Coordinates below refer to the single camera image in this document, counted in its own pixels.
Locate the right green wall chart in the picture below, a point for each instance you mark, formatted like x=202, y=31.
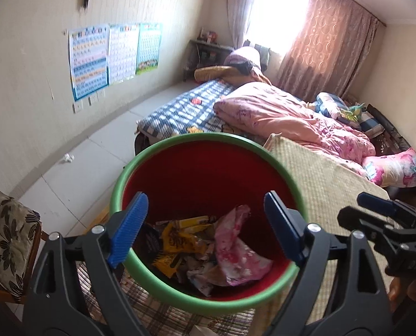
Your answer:
x=149, y=43

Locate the dark wooden headboard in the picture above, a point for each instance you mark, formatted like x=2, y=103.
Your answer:
x=390, y=141

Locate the crumpled white paper on floor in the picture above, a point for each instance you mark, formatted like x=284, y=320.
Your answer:
x=68, y=158

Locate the red bin with green rim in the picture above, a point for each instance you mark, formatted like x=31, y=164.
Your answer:
x=210, y=174

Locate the brown bolster pillow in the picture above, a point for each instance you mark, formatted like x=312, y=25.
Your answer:
x=229, y=74

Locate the person's right hand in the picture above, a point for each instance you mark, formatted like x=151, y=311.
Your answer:
x=401, y=288

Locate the folded pink blanket pile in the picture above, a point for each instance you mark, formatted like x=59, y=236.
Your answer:
x=249, y=62

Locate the pink floral pillow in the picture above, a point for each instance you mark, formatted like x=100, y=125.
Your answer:
x=397, y=170

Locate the blue plaid pillow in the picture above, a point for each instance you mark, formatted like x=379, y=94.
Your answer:
x=356, y=117

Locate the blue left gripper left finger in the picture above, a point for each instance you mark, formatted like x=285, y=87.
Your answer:
x=123, y=228

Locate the wooden chair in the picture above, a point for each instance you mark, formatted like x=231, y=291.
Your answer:
x=19, y=248

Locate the yellow snack wrapper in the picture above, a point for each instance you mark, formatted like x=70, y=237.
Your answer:
x=184, y=244

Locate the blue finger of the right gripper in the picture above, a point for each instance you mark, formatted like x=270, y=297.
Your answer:
x=372, y=227
x=378, y=205

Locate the pink floral quilt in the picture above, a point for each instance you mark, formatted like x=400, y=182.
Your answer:
x=263, y=110

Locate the dark wooden side table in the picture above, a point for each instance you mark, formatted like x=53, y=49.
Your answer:
x=203, y=54

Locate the checkered woven bed mat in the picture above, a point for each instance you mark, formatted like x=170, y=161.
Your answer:
x=326, y=187

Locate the pinkish patterned curtain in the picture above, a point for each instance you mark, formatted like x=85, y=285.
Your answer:
x=330, y=51

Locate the left blue wall chart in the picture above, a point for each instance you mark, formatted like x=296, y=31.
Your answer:
x=88, y=59

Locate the floral cushion on chair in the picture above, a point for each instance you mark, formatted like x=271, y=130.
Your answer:
x=11, y=209

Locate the middle white wall chart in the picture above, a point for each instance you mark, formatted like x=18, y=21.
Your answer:
x=122, y=52

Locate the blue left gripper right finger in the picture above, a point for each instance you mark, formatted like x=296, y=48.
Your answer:
x=288, y=226

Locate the blue plaid bed sheet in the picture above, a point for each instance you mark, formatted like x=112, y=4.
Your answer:
x=190, y=112

